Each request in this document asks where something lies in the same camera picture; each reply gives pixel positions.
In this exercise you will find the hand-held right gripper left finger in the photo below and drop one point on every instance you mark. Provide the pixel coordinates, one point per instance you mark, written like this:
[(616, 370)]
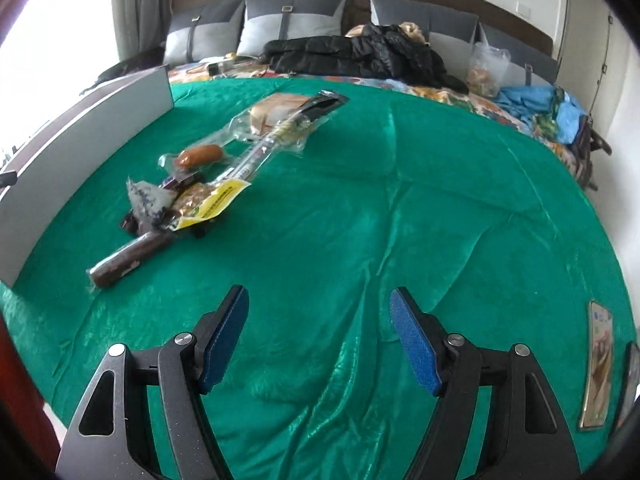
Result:
[(227, 340)]

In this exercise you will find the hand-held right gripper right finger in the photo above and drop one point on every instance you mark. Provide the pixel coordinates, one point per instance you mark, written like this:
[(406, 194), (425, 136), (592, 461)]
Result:
[(415, 345)]

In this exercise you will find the long clear snack stick packet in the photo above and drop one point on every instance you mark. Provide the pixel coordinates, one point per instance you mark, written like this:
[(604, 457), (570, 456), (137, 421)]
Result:
[(280, 135)]

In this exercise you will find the white cardboard box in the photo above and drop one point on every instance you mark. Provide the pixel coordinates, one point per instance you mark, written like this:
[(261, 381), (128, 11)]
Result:
[(75, 125)]

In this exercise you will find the long brown sausage stick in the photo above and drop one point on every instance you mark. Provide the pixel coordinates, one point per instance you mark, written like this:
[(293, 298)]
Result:
[(125, 260)]

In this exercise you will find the yellow label snack packet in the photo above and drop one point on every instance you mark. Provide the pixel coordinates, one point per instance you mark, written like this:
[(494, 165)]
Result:
[(210, 202)]

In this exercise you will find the green blanket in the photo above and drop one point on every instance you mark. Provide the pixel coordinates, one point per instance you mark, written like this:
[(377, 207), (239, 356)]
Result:
[(350, 210)]

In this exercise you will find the silver purple snack wrapper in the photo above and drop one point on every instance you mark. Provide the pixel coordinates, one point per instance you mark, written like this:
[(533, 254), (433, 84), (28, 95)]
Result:
[(147, 200)]

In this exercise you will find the small dark snack packet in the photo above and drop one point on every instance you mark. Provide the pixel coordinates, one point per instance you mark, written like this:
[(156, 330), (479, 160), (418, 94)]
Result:
[(182, 180)]

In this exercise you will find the smartphone with picture screen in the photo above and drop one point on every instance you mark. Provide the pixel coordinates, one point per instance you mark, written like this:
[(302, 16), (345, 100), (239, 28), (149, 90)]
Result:
[(597, 365)]

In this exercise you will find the short orange sausage packet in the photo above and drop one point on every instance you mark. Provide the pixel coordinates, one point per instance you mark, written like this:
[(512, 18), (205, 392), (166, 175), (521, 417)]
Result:
[(197, 156)]

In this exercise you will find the clear bread packet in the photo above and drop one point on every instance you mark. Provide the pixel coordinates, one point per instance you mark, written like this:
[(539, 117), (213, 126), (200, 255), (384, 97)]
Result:
[(265, 110)]

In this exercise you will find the brown bag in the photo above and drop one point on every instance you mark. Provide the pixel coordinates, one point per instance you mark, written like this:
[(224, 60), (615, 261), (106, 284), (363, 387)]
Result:
[(590, 145)]

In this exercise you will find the blue cloth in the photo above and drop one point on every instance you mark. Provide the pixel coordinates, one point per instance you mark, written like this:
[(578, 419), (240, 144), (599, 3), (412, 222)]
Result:
[(530, 102)]

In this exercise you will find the clear plastic bag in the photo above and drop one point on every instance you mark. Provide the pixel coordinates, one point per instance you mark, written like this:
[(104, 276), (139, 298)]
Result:
[(487, 70)]

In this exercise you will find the black puffer jacket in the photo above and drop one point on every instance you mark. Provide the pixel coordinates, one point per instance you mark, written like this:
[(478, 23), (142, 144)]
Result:
[(360, 55)]

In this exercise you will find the tan cloth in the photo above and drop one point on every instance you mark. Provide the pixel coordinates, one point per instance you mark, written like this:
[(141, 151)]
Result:
[(412, 30)]

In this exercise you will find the grey curtain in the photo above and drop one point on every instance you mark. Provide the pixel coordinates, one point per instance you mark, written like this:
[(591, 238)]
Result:
[(142, 10)]

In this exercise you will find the white wall socket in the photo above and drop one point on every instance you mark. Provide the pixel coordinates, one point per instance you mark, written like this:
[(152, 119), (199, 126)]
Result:
[(524, 10)]

